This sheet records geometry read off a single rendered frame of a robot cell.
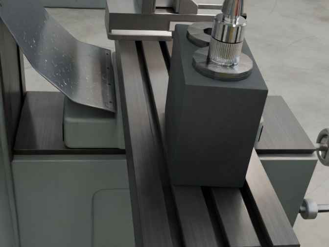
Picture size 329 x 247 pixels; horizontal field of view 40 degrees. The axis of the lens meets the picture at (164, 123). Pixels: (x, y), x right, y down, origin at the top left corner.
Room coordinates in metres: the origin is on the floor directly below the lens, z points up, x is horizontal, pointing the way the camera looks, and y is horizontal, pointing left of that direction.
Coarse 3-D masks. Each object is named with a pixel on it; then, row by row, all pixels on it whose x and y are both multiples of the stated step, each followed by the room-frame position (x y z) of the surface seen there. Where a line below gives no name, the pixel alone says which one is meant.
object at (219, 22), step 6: (216, 18) 0.61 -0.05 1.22; (222, 18) 0.61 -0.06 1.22; (240, 18) 0.62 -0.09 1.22; (216, 24) 0.60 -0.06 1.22; (222, 24) 0.60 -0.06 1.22; (228, 24) 0.59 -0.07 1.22; (234, 24) 0.60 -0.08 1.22; (240, 24) 0.60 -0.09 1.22; (246, 24) 0.61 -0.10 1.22; (228, 30) 0.59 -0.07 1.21; (234, 30) 0.59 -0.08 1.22; (240, 30) 0.60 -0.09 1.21
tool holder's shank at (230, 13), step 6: (228, 0) 0.61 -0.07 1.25; (234, 0) 0.60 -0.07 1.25; (240, 0) 0.61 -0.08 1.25; (222, 6) 0.61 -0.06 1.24; (228, 6) 0.60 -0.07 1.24; (234, 6) 0.60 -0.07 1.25; (240, 6) 0.61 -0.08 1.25; (222, 12) 0.61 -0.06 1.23; (228, 12) 0.60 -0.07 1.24; (234, 12) 0.60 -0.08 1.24; (240, 12) 0.61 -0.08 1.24; (228, 18) 0.61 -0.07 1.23; (234, 18) 0.61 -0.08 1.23
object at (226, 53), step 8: (216, 32) 0.60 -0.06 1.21; (224, 32) 0.59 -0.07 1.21; (232, 32) 0.59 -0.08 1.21; (240, 32) 0.60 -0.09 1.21; (216, 40) 0.60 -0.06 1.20; (224, 40) 0.59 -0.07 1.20; (232, 40) 0.59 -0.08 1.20; (240, 40) 0.60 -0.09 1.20; (216, 48) 0.60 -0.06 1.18; (224, 48) 0.59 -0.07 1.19; (232, 48) 0.59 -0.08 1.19; (240, 48) 0.61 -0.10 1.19; (208, 56) 0.61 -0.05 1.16; (216, 56) 0.60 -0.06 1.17; (224, 56) 0.59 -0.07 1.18; (232, 56) 0.60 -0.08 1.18; (216, 64) 0.60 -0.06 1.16; (224, 64) 0.59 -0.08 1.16; (232, 64) 0.60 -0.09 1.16
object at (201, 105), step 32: (192, 32) 0.70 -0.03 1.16; (192, 64) 0.61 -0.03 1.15; (256, 64) 0.64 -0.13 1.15; (192, 96) 0.55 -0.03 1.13; (224, 96) 0.56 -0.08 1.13; (256, 96) 0.56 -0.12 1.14; (192, 128) 0.55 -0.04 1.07; (224, 128) 0.56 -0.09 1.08; (256, 128) 0.56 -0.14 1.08; (192, 160) 0.55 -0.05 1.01; (224, 160) 0.56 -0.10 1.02
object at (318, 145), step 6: (324, 132) 1.17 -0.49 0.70; (318, 138) 1.19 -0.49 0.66; (324, 138) 1.17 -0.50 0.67; (318, 144) 1.14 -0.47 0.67; (324, 144) 1.14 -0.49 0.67; (318, 150) 1.13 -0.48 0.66; (324, 150) 1.13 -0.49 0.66; (318, 156) 1.16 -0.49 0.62; (324, 156) 1.14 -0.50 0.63; (324, 162) 1.12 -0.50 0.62
